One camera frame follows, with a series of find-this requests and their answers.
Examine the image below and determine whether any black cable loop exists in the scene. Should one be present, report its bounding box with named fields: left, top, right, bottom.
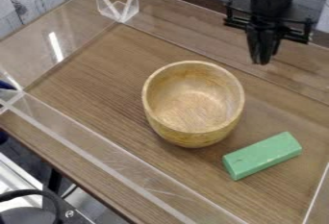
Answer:
left=0, top=188, right=63, bottom=224

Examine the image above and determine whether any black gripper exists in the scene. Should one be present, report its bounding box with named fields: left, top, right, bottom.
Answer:
left=224, top=3, right=313, bottom=65

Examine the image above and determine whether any clear acrylic tray wall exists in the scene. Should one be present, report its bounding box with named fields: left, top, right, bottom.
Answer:
left=0, top=0, right=329, bottom=224

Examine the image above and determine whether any green rectangular block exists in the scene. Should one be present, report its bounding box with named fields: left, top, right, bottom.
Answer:
left=223, top=132, right=303, bottom=181

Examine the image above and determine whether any black table leg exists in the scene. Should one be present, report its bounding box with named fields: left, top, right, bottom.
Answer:
left=49, top=169, right=63, bottom=193

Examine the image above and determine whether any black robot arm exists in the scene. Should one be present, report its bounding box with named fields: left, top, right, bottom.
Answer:
left=224, top=0, right=316, bottom=65

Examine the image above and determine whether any brown wooden bowl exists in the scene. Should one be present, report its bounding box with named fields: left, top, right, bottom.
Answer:
left=142, top=61, right=247, bottom=148

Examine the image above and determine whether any black metal base plate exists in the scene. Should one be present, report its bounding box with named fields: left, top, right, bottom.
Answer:
left=0, top=207, right=94, bottom=224

